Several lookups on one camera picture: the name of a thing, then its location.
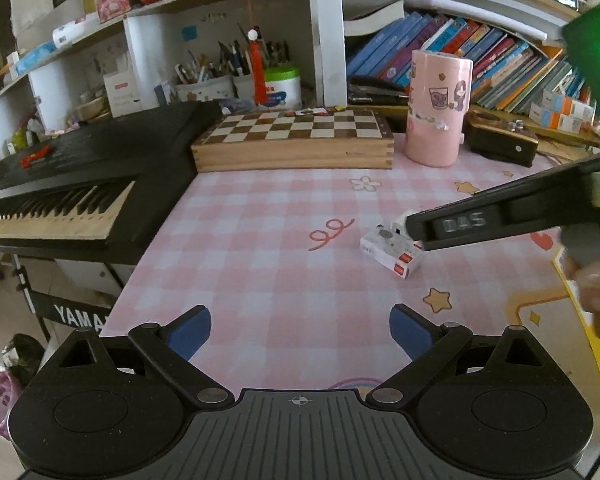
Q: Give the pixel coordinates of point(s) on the white charger plug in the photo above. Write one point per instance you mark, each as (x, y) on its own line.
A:
(399, 225)

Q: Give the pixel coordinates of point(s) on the red tassel ornament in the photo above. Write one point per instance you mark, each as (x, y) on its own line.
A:
(257, 70)

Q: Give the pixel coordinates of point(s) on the small red toy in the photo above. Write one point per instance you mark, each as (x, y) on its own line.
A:
(36, 155)

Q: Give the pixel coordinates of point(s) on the black keyboard stand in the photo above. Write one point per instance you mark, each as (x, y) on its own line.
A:
(75, 312)

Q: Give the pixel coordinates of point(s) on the pink cylinder container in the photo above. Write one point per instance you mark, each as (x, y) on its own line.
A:
(435, 125)

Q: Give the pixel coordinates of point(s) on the white bookshelf unit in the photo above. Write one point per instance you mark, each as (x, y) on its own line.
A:
(327, 35)

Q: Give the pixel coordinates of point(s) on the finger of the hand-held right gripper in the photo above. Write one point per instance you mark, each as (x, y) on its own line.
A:
(460, 225)

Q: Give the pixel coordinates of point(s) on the pink checkered desktop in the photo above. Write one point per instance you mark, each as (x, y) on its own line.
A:
(280, 260)

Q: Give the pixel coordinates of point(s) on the orange and white carton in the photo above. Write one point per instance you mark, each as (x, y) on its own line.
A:
(575, 105)
(555, 117)

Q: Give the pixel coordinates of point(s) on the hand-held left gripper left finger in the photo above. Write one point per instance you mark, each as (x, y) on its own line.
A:
(190, 330)

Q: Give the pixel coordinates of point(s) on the white box with red label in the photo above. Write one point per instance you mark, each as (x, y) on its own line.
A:
(122, 96)

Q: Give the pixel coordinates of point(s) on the wooden chess board box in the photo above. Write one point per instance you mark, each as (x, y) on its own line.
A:
(290, 152)

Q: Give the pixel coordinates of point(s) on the long row of leaning books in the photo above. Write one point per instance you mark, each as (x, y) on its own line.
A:
(480, 55)

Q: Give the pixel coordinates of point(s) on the black electronic keyboard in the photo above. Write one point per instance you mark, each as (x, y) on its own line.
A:
(105, 135)

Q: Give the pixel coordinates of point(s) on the person's right hand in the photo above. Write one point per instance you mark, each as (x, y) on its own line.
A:
(597, 282)

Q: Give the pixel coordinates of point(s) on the blue tissue packet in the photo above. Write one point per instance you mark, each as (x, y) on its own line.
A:
(36, 57)

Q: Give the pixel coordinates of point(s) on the black case with gold trim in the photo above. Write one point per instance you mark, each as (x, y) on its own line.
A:
(500, 140)

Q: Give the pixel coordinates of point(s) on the cream desk mat orange border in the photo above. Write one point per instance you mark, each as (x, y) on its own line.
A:
(545, 310)

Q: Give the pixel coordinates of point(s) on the white pen holder with pens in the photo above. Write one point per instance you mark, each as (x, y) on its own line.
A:
(205, 89)

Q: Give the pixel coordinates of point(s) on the small white and red box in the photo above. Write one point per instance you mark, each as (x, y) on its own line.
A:
(387, 255)

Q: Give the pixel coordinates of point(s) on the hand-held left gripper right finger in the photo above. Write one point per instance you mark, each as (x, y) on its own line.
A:
(410, 330)

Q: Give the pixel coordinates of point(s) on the white jar with green lid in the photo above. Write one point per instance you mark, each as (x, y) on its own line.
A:
(282, 90)

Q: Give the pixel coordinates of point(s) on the pink gift box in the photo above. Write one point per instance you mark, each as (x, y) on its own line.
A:
(112, 4)

